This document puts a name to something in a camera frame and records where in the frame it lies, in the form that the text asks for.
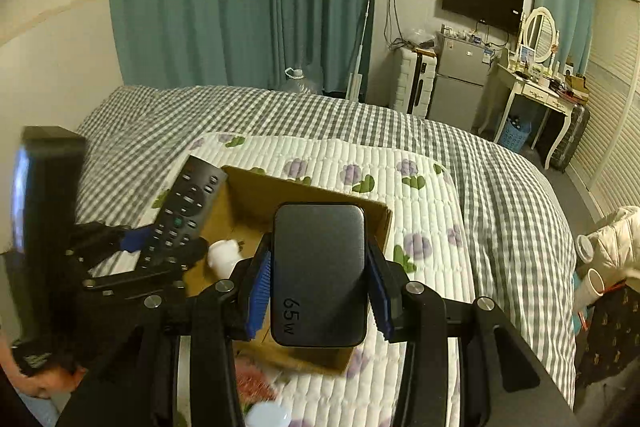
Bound cardboard box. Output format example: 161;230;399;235
181;165;394;376

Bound black wall cables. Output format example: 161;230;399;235
384;0;412;52

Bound grey refrigerator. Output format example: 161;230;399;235
426;32;499;134

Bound floral quilted mat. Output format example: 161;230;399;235
150;133;477;427

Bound white round lid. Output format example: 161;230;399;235
247;402;292;427

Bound blue plastic basket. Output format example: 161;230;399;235
497;114;534;153

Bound white charger plug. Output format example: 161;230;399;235
207;238;242;281

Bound white puffer jacket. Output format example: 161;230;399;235
587;205;640;282

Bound white ribbed suitcase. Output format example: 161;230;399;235
391;47;440;116

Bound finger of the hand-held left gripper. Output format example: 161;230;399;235
65;221;154;277
81;236;211;299

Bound grey checkered bed blanket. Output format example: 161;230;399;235
75;85;579;409

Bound black remote control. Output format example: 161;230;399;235
136;155;230;274

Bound oval vanity mirror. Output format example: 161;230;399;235
520;7;559;64

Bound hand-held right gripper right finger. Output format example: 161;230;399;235
367;241;578;427

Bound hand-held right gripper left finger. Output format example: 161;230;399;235
57;234;274;427

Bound white mop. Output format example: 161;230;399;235
345;0;374;104

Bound red patterned packet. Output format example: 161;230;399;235
235;357;277;408

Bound silver suitcase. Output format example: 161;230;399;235
547;104;591;173

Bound white vanity desk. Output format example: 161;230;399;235
477;61;585;170

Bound black power bank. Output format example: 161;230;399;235
271;203;370;349

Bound clear water jug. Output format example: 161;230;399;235
280;67;327;96

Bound person's left forearm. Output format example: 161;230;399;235
9;341;88;408

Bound black patterned bag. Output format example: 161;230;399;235
575;279;640;389

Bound white louvered wardrobe door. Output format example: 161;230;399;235
569;0;640;219

